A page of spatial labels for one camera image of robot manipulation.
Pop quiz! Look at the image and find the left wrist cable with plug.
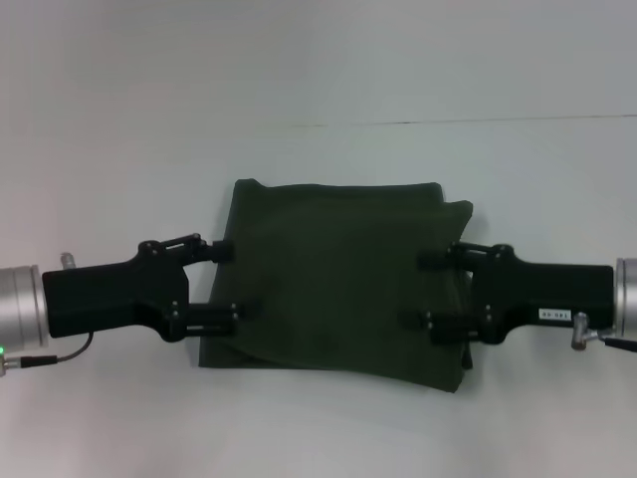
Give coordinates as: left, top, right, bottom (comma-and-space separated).
0, 331, 97, 378

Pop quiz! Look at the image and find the dark green shirt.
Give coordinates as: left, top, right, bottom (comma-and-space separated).
197, 177, 475, 395

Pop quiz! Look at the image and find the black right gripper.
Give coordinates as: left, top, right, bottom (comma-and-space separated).
401, 240, 616, 349

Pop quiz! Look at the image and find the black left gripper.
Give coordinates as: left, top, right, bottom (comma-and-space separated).
41, 232, 261, 345

